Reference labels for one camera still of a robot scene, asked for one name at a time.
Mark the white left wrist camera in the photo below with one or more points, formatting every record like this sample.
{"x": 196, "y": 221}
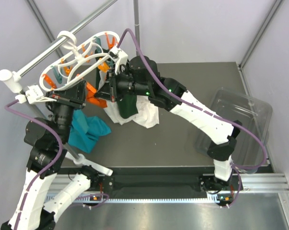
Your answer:
{"x": 33, "y": 95}

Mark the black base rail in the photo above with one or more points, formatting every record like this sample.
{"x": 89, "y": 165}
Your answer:
{"x": 162, "y": 183}

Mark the orange sock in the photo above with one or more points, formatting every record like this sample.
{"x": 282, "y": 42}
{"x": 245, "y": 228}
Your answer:
{"x": 98, "y": 102}

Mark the white clip hanger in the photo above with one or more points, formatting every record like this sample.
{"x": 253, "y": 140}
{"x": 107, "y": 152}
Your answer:
{"x": 78, "y": 54}

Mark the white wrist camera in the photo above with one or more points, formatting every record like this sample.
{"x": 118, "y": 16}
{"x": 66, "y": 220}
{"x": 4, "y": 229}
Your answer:
{"x": 119, "y": 57}
{"x": 33, "y": 95}

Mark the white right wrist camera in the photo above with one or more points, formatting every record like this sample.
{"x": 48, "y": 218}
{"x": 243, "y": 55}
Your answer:
{"x": 119, "y": 57}

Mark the grey metal clothes rack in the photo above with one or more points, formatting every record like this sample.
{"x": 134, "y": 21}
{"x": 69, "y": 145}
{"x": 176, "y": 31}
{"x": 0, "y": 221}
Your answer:
{"x": 22, "y": 39}

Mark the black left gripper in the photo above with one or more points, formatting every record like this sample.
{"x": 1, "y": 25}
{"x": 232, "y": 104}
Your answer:
{"x": 75, "y": 96}

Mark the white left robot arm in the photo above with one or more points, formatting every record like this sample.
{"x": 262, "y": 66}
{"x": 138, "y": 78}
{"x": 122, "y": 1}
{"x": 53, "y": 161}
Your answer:
{"x": 47, "y": 138}

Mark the teal cloth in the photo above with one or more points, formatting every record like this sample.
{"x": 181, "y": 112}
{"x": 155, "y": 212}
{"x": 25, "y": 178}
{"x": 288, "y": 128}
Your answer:
{"x": 86, "y": 131}

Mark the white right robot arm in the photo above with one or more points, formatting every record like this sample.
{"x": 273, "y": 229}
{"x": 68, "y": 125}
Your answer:
{"x": 174, "y": 97}

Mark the white and green shirt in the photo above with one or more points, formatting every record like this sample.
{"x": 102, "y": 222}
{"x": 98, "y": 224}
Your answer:
{"x": 131, "y": 107}

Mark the clear plastic bin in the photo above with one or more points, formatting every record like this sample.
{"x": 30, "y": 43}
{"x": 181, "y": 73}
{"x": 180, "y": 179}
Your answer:
{"x": 254, "y": 114}

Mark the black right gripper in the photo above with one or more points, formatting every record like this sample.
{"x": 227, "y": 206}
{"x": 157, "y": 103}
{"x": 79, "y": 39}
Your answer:
{"x": 106, "y": 92}

